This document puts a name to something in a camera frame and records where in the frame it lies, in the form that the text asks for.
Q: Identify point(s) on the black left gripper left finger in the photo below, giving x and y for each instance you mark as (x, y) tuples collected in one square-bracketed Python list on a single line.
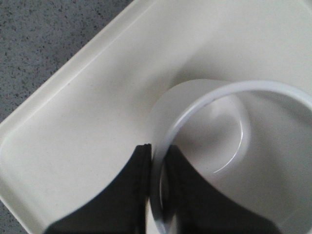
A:
[(118, 209)]

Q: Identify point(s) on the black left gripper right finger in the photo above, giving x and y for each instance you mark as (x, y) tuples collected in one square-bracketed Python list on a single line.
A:
[(199, 208)]

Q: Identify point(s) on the white smiley mug black handle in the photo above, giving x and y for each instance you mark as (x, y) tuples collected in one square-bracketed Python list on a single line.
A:
[(251, 140)]

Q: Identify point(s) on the cream rectangular plastic tray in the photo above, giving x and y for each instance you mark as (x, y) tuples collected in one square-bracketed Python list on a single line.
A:
[(74, 134)]

